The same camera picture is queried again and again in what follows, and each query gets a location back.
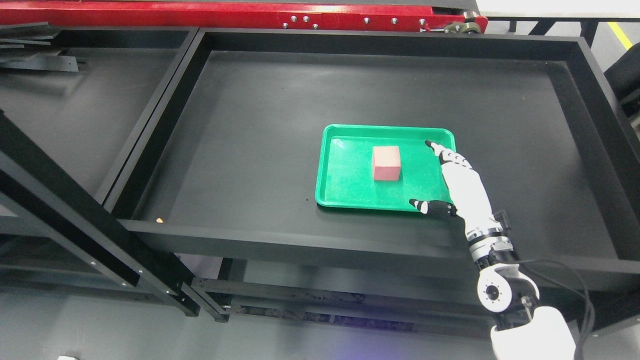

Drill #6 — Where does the green plastic tray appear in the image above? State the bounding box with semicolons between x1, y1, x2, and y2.
315;124;456;212

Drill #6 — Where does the pink foam block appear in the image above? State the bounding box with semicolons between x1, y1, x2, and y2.
372;145;402;182

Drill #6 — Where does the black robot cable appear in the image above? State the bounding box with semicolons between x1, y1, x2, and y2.
515;259;597;360

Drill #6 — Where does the black metal shelf rack left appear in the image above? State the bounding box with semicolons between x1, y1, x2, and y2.
1;22;205;317

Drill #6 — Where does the black metal shelf rack right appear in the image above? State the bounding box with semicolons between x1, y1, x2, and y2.
105;29;639;330

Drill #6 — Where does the black metal shelf rack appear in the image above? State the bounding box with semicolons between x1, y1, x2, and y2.
105;29;639;330
1;22;205;317

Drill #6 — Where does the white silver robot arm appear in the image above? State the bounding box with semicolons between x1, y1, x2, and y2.
464;214;578;360

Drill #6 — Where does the red metal beam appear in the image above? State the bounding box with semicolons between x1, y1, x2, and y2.
0;0;489;33

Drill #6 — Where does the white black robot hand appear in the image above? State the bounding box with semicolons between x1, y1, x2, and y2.
409;140;504;240

